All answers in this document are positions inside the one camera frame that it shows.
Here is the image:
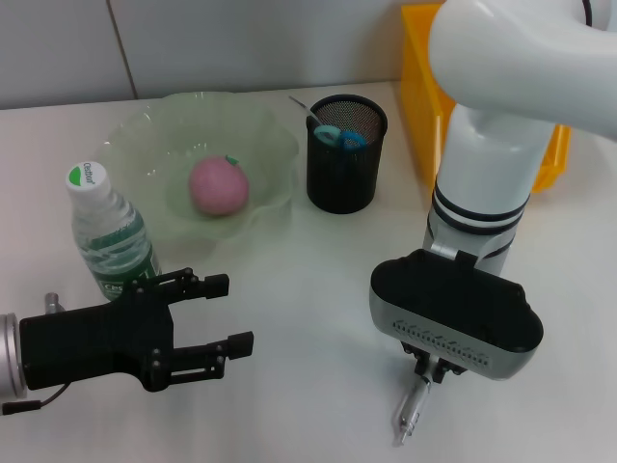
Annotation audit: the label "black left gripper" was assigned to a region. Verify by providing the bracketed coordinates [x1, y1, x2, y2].
[18, 267, 255, 393]

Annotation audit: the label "white pen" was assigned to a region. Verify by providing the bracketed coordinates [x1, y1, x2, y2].
[392, 370, 433, 448]

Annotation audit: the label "pink toy peach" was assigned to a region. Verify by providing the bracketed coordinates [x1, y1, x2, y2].
[187, 153, 251, 218]

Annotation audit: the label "clear plastic water bottle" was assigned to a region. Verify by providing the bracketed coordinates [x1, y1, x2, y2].
[66, 160, 162, 303]

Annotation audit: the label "blue scissors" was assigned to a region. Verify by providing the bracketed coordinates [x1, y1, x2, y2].
[312, 123, 367, 184]

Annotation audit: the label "transparent plastic ruler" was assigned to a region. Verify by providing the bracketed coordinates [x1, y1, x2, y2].
[287, 95, 334, 146]

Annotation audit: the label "black mesh pen holder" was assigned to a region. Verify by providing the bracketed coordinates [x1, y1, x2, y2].
[305, 94, 389, 214]

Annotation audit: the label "green glass fruit plate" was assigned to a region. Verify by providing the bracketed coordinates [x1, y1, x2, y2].
[94, 92, 303, 245]

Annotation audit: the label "yellow plastic bin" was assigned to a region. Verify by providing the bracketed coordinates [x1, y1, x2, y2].
[401, 3, 573, 194]

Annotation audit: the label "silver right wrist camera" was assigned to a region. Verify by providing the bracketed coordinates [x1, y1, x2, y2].
[369, 249, 545, 382]

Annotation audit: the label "left arm cable with plug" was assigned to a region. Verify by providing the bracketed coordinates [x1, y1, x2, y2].
[0, 383, 67, 416]

